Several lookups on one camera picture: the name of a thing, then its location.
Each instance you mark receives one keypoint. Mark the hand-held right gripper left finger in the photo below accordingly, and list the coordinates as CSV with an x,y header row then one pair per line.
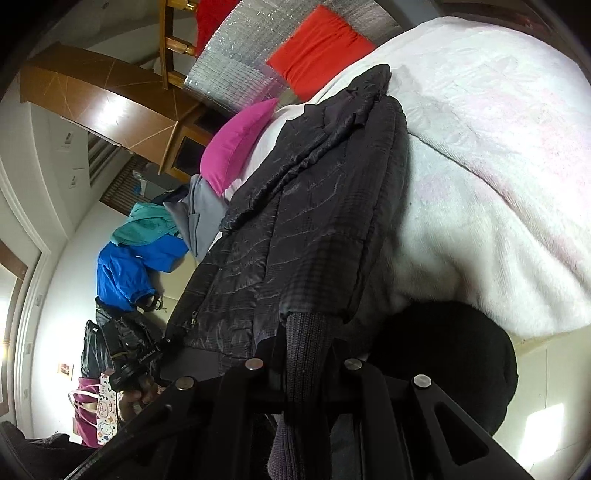
x,y
240,392

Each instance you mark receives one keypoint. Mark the grey coat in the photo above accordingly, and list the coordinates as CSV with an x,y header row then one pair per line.
x,y
203,221

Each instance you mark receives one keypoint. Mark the red pillow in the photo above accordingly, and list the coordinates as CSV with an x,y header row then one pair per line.
x,y
318,46

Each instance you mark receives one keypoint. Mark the silver foil insulation mat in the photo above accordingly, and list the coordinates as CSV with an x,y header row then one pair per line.
x,y
221,69

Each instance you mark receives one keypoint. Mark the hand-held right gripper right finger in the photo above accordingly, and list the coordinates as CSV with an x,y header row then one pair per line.
x,y
369,397

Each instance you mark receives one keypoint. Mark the black plastic bag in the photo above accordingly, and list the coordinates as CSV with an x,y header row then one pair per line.
x,y
92,350

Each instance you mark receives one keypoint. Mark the pink pillow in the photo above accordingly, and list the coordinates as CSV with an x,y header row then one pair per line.
x,y
235,143

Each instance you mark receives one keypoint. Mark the teal shirt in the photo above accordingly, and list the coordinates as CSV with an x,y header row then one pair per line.
x,y
147,226

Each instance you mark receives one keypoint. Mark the black puffer jacket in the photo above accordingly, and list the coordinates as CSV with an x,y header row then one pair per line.
x,y
300,230

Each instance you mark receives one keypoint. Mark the wooden stair railing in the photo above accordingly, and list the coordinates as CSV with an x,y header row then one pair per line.
x,y
162,46

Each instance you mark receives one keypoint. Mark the magenta bag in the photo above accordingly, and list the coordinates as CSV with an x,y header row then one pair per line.
x,y
85,415

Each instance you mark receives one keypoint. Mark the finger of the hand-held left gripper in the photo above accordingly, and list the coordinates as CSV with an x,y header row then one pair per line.
x,y
171,345

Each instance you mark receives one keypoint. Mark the wooden cabinet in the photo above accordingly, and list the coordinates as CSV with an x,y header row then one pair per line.
x,y
115,110

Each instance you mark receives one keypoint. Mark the white printed gift bag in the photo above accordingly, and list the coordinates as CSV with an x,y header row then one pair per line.
x,y
107,410

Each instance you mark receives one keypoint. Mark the blue jacket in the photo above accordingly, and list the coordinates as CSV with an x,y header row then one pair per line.
x,y
124,272

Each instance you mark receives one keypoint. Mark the dark cloth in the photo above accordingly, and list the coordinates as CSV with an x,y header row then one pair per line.
x,y
37,454

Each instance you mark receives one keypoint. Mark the wooden lattice door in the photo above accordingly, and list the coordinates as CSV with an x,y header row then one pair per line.
x,y
120,189

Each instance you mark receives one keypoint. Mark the white fleece blanket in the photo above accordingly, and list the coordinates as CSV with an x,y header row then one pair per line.
x,y
485,161

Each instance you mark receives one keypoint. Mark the person's left hand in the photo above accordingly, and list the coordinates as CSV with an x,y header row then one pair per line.
x,y
134,399

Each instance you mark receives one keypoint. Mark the red cloth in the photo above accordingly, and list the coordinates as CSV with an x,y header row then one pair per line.
x,y
210,23

